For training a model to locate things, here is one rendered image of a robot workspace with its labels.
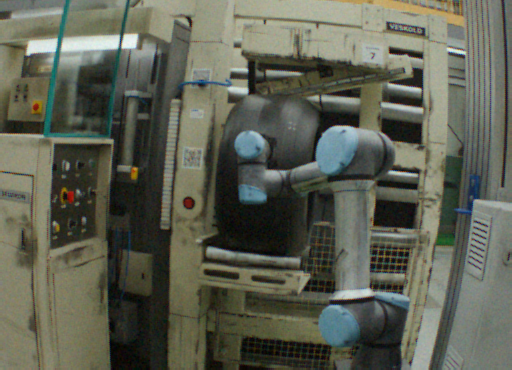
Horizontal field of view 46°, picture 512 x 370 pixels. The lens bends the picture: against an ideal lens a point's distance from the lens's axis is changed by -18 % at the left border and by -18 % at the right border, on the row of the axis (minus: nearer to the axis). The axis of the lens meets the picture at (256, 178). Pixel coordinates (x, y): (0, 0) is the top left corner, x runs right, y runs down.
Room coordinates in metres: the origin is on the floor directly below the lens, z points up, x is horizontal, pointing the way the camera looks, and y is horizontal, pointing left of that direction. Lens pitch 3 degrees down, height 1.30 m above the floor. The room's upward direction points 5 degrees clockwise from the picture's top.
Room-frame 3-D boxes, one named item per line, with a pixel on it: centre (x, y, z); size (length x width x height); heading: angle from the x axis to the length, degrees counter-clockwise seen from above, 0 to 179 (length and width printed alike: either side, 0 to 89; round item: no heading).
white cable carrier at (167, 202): (2.59, 0.31, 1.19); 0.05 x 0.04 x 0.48; 170
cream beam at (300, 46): (2.85, -0.21, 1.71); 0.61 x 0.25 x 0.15; 80
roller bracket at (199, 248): (2.61, 0.14, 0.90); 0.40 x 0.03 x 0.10; 170
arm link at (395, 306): (1.68, -0.37, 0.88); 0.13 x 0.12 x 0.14; 127
